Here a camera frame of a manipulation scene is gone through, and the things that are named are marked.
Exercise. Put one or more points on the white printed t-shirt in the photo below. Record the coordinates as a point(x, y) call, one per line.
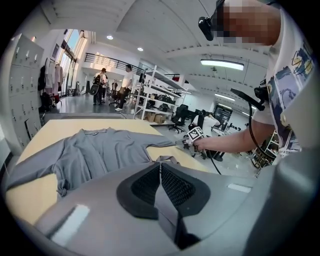
point(287, 87)

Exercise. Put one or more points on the black chest monitor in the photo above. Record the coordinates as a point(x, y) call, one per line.
point(246, 98)

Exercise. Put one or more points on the person's right hand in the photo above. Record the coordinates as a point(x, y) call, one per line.
point(205, 145)

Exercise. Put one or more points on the grey robe garment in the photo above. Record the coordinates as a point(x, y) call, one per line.
point(100, 147)

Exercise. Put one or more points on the person's head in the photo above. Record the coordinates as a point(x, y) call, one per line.
point(250, 22)

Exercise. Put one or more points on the round ceiling light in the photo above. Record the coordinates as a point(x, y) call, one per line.
point(109, 37)
point(140, 49)

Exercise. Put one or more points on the brown cardboard box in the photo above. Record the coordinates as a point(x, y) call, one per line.
point(149, 117)
point(158, 118)

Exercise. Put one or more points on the white storage shelf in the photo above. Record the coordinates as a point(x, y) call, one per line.
point(160, 90)

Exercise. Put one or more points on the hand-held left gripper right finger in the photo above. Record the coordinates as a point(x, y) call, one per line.
point(225, 195)

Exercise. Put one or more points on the black head-mounted camera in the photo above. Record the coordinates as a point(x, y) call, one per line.
point(206, 25)

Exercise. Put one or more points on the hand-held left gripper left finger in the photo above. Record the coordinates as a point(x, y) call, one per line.
point(100, 212)

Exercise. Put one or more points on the person's right forearm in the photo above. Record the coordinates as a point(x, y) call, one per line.
point(237, 140)

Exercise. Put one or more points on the long ceiling lamp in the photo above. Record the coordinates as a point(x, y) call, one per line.
point(222, 64)

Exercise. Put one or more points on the black mezzanine railing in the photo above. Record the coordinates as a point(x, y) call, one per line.
point(112, 61)

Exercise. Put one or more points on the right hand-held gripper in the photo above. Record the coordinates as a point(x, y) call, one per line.
point(197, 133)

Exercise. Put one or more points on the clothes rack with garments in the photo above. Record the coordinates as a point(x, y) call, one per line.
point(51, 80)

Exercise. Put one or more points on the grey locker cabinet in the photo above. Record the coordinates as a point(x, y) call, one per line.
point(25, 87)

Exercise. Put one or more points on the black office chair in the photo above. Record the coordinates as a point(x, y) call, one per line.
point(180, 117)

